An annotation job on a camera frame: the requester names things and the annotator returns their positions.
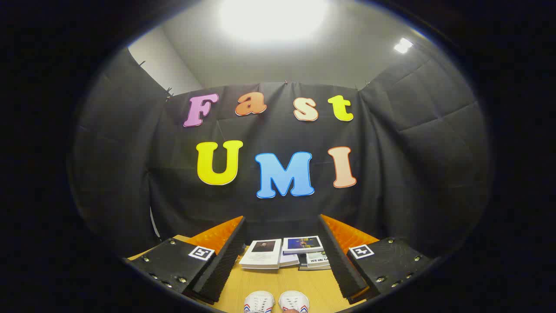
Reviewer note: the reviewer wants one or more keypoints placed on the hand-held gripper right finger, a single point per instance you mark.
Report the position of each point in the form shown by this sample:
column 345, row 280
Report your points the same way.
column 341, row 265

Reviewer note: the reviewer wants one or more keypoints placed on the book with teal cover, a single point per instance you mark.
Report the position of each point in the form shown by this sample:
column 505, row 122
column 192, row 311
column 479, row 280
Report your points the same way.
column 317, row 258

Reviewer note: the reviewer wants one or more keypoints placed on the white book with dark portrait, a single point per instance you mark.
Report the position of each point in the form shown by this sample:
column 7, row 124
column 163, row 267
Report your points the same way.
column 260, row 254

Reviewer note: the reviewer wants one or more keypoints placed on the book with blue cover picture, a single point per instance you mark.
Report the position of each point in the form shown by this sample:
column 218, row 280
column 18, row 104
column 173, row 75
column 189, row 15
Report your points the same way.
column 302, row 244

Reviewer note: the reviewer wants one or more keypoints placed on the plain white book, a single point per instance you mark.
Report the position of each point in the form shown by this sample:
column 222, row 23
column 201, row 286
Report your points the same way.
column 289, row 260

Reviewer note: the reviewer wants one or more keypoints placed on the white canvas shoe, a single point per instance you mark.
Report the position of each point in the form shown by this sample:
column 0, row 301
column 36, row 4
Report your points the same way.
column 294, row 301
column 259, row 302

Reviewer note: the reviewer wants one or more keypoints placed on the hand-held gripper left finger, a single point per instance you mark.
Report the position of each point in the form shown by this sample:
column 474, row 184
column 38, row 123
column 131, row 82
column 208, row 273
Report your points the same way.
column 226, row 265

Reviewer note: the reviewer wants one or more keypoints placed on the dark grey book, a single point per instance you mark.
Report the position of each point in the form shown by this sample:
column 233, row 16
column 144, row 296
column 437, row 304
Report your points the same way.
column 315, row 268

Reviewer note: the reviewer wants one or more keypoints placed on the small ceiling light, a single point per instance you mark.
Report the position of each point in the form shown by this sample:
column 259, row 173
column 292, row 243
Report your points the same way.
column 403, row 45

